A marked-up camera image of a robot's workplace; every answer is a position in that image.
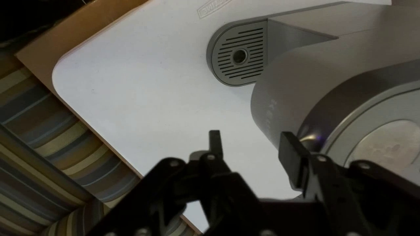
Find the white plastic board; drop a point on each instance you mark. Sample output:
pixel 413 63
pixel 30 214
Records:
pixel 152 100

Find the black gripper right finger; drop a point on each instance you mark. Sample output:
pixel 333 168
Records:
pixel 349 200

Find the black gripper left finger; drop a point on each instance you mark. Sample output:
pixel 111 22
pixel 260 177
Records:
pixel 187 200

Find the grey coffee machine body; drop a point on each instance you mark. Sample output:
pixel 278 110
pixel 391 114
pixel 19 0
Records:
pixel 288 73

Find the wooden table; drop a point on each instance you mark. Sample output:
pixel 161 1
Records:
pixel 65 39

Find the grey coffee machine lid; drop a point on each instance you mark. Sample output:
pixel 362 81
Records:
pixel 380 126

